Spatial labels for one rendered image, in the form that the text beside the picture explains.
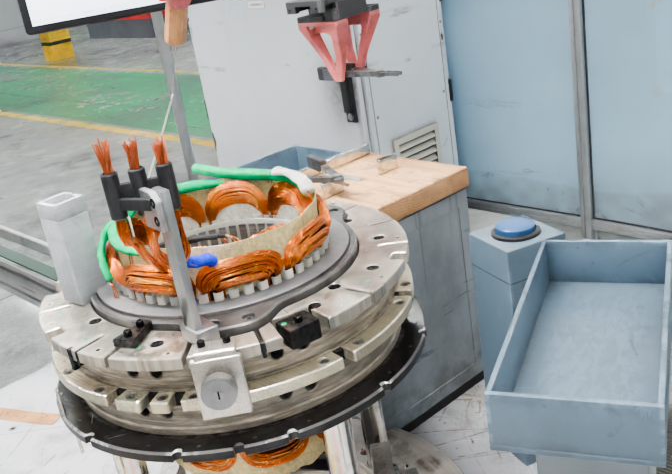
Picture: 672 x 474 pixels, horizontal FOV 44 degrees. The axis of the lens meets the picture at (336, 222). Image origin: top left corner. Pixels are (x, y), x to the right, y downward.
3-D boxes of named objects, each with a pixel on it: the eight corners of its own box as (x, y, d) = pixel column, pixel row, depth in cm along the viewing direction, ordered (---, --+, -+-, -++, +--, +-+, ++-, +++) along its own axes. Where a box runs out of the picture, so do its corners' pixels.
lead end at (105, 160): (98, 176, 57) (87, 139, 56) (111, 171, 58) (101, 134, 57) (106, 178, 56) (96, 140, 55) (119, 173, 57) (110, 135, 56)
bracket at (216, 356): (205, 406, 61) (189, 344, 59) (253, 397, 61) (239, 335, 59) (203, 421, 59) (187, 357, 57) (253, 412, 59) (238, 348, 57)
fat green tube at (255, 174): (192, 184, 81) (188, 165, 80) (223, 171, 83) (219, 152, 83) (295, 202, 71) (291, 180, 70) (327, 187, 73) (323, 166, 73)
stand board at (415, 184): (242, 213, 102) (239, 195, 101) (354, 166, 113) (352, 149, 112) (354, 243, 87) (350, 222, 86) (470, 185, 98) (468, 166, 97)
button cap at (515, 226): (510, 241, 82) (509, 232, 82) (487, 231, 86) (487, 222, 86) (543, 230, 84) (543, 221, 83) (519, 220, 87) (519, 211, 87)
